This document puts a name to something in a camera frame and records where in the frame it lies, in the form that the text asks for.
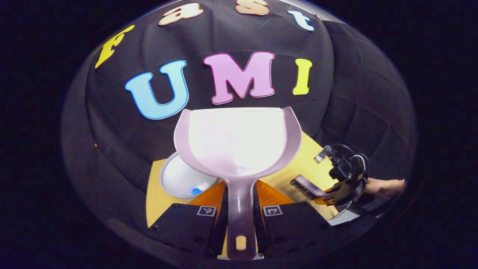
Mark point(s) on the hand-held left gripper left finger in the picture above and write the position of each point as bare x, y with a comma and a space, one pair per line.
220, 228

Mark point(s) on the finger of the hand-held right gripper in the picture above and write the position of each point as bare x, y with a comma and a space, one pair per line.
341, 192

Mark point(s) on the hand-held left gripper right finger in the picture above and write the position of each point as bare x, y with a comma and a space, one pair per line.
260, 228

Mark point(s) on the small pale purple broom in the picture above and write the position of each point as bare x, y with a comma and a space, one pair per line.
310, 184

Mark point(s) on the blue paper scrap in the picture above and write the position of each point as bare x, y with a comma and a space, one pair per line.
196, 191

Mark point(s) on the white round garbage bin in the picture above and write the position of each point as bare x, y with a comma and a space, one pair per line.
179, 179

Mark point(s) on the pale purple dustpan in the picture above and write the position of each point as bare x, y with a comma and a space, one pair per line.
239, 149

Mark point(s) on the yellow wooden desktop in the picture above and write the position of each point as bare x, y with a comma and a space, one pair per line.
158, 209

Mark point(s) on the black backdrop cloth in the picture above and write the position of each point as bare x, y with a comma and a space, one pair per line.
112, 130

